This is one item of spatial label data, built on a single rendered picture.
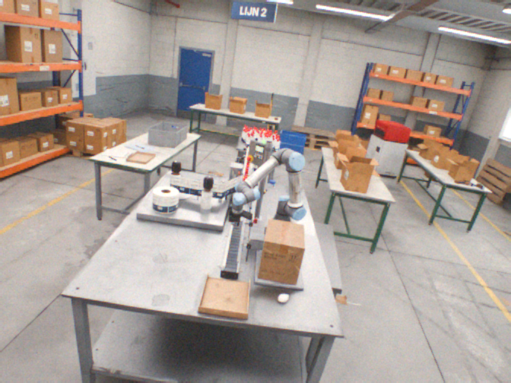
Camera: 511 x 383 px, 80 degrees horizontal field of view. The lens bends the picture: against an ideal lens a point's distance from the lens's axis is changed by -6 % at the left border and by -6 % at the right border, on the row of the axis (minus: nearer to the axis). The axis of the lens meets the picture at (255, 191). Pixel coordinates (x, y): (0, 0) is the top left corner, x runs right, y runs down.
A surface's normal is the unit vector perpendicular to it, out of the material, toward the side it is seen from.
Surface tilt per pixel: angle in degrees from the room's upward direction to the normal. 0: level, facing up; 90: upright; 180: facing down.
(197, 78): 90
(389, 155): 90
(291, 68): 90
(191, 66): 90
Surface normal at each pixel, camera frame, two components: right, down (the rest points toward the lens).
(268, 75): -0.15, 0.36
